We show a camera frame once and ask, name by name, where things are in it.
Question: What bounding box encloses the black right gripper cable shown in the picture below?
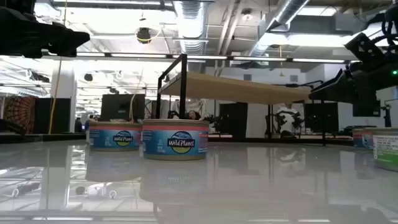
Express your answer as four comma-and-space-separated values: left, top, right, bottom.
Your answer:
381, 1, 398, 55

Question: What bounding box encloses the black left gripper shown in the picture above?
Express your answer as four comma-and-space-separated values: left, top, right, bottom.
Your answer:
0, 6, 91, 59

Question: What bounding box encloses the black wall screen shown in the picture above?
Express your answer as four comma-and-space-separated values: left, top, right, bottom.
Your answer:
353, 101, 382, 118

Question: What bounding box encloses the black rig bar with lights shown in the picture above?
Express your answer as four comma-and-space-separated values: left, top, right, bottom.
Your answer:
40, 51, 354, 63

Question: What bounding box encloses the white building column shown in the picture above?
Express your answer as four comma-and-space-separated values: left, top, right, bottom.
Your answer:
51, 60, 78, 134

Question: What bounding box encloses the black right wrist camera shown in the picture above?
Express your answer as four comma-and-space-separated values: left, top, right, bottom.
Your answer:
344, 32, 389, 67

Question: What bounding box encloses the orange patterned tapestry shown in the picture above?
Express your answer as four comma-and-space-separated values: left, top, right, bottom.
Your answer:
2, 95, 37, 134

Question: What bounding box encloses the black partition panel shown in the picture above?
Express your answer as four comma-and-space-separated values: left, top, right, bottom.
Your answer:
33, 98, 72, 134
303, 101, 340, 134
219, 101, 249, 139

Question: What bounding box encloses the black camera stand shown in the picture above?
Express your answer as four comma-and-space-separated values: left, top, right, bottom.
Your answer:
381, 98, 398, 128

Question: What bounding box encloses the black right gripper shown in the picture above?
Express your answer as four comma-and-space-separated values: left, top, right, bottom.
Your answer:
308, 60, 398, 103

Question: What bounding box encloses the wooden shelf black metal frame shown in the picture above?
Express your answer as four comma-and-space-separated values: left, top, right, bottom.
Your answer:
154, 53, 326, 147

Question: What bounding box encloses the yellow power cable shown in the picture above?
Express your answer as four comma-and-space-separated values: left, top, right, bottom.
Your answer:
48, 0, 68, 135

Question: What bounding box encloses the blue Wild Planet tuna can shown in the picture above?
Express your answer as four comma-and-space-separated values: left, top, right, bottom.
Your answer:
142, 118, 210, 161
352, 128, 375, 152

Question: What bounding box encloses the black metal table frame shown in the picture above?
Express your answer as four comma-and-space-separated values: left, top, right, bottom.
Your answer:
0, 132, 355, 147

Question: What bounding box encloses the black dome overhead camera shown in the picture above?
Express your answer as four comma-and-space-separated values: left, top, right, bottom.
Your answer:
136, 27, 152, 45

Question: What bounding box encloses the green Bumble Bee tuna can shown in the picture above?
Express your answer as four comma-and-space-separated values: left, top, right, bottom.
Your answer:
372, 126, 398, 172

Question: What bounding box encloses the white draped cloth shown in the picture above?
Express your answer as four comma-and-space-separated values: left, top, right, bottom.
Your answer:
169, 98, 215, 121

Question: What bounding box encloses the black monitor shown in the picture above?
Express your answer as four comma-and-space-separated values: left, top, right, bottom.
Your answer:
100, 93, 146, 123

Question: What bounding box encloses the tin can stack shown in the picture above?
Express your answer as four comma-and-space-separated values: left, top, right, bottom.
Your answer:
88, 121, 143, 152

